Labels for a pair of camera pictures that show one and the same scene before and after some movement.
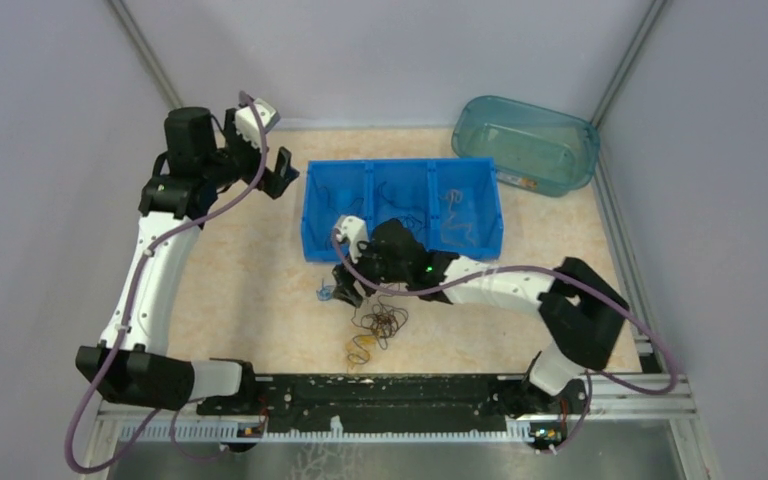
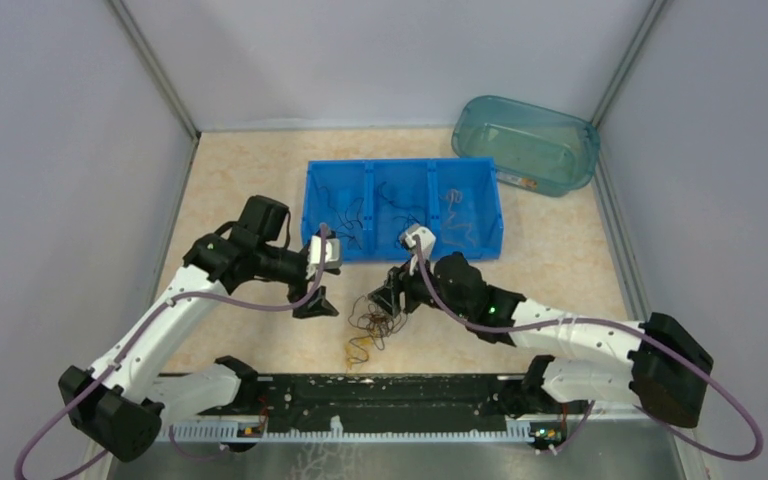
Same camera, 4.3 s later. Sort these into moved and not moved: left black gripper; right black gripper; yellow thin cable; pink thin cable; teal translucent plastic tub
Moved: right black gripper; left black gripper
Not moved: pink thin cable; teal translucent plastic tub; yellow thin cable
